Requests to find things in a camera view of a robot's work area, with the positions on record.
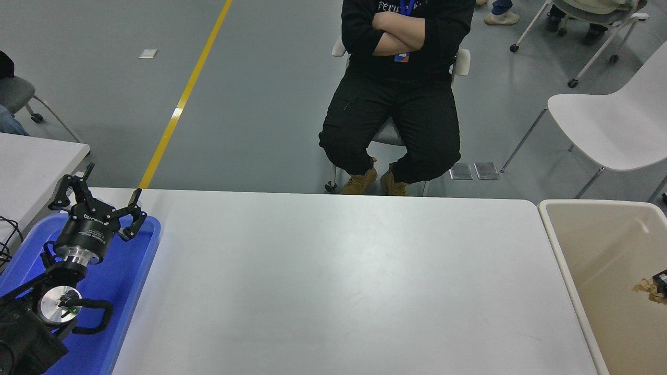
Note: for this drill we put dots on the person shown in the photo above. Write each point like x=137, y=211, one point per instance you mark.
x=589, y=8
x=501, y=18
x=8, y=125
x=396, y=104

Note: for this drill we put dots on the tan paper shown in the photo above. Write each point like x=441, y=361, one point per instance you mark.
x=647, y=286

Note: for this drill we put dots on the grey wheeled office chair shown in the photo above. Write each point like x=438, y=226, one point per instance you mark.
x=594, y=15

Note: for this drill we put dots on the blue plastic tray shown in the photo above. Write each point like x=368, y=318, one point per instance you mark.
x=130, y=271

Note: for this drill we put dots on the white plastic chair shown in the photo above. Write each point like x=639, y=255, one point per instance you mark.
x=625, y=120

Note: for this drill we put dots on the white side table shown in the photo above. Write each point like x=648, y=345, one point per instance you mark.
x=31, y=166

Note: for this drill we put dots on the large pale bin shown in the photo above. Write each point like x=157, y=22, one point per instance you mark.
x=604, y=260

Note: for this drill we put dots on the grey swivel chair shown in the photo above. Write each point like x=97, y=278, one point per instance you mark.
x=13, y=94

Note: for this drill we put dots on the white-framed office chair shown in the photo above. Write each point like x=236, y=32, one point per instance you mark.
x=461, y=60

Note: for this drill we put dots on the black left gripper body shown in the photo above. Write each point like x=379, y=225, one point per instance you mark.
x=86, y=232

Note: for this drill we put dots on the silver floor plate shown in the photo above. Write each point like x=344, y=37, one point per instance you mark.
x=461, y=172
x=486, y=171

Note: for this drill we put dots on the yellow floor tape line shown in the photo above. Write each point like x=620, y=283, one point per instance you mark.
x=180, y=104

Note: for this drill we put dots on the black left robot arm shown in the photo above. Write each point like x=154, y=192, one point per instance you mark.
x=21, y=338

